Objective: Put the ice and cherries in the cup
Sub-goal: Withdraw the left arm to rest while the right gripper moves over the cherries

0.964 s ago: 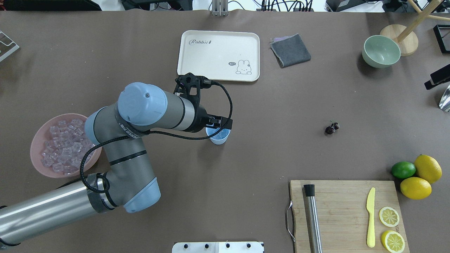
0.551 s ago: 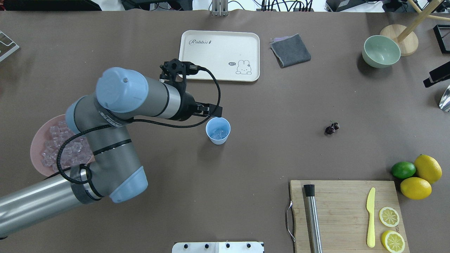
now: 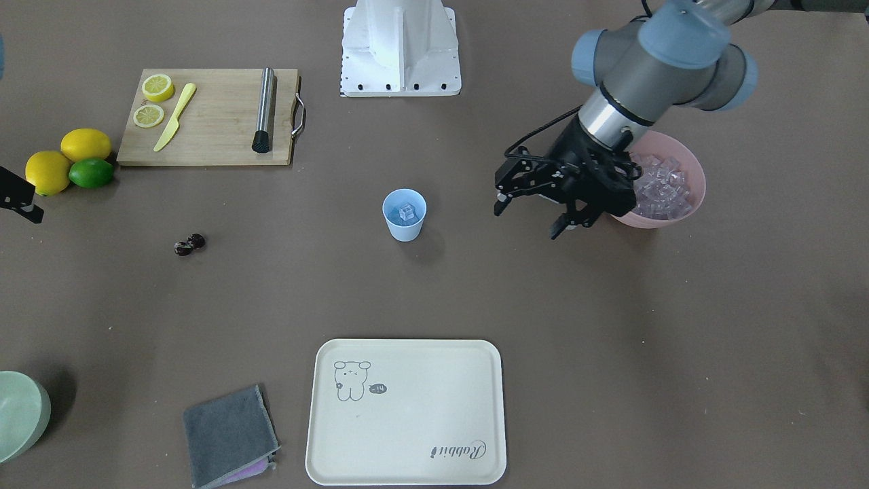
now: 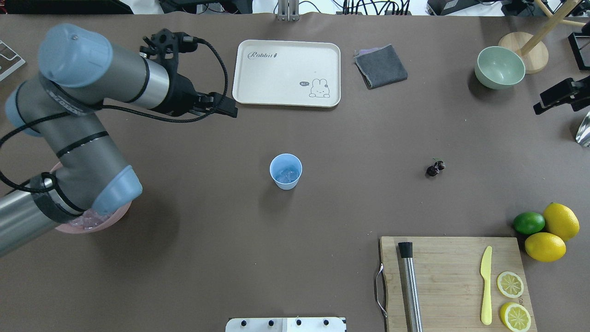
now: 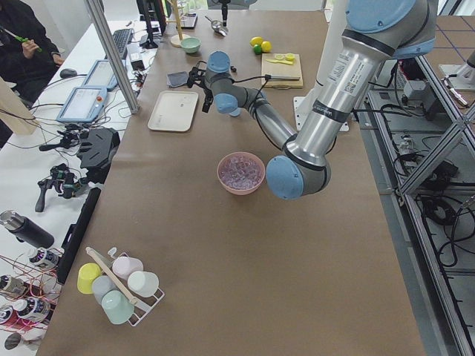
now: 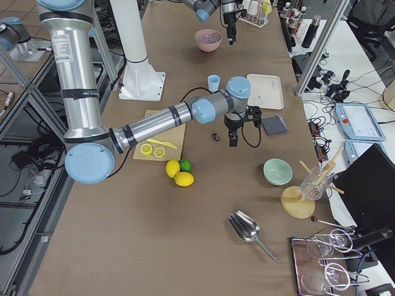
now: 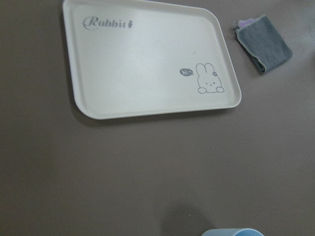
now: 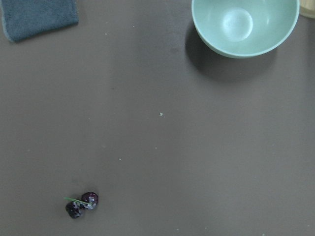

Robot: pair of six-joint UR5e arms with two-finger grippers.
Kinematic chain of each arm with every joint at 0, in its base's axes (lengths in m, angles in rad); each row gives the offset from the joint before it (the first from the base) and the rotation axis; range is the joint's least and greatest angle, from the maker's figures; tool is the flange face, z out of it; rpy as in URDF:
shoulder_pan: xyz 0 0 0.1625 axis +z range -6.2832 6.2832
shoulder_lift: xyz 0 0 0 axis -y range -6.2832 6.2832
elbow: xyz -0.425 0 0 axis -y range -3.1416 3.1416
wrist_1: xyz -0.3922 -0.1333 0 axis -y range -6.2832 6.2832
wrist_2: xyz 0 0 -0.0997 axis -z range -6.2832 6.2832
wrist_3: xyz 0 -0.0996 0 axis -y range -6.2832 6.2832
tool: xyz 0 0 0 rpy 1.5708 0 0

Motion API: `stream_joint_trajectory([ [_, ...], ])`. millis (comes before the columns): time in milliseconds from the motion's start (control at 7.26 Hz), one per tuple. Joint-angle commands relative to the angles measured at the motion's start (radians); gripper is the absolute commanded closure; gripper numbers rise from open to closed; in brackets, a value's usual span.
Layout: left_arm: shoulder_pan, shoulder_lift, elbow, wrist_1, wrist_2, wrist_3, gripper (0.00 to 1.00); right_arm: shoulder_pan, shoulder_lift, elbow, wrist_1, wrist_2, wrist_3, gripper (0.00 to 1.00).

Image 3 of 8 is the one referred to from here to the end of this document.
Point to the lemon slice one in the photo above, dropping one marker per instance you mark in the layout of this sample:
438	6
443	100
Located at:
158	87

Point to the pink bowl of ice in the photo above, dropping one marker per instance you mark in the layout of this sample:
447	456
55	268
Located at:
672	186

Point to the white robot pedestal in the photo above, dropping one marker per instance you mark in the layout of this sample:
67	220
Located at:
399	49

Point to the yellow lemon lower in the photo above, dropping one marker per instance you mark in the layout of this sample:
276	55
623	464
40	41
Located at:
48	172

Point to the mint green bowl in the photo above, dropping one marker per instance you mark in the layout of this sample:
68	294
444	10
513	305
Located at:
25	413

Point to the green lime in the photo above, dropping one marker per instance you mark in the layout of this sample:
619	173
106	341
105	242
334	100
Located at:
91	173

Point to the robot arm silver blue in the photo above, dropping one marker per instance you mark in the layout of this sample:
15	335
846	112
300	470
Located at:
680	55

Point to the cream rabbit tray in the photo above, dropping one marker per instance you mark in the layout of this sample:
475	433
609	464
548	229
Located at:
407	412

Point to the dark cherries pair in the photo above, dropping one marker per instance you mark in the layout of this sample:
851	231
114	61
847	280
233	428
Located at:
195	241

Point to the yellow lemon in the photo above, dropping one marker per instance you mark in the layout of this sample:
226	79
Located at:
85	143
48	172

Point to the lemon slice two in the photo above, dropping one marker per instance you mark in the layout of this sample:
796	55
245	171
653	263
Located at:
148	116

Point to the light blue plastic cup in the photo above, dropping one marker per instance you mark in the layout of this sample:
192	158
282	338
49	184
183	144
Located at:
392	201

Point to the wooden cutting board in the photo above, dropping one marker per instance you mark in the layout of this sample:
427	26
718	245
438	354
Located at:
218	125

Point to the grey folded cloth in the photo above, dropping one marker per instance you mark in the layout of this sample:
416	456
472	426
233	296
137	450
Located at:
229	438

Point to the yellow plastic knife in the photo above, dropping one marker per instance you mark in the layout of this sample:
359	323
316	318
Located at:
173	123

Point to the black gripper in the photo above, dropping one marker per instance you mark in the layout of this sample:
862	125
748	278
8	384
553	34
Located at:
569	151

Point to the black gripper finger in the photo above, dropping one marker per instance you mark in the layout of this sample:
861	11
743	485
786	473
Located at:
17	195

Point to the yellow lemon upper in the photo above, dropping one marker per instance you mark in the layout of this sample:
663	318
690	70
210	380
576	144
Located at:
85	143

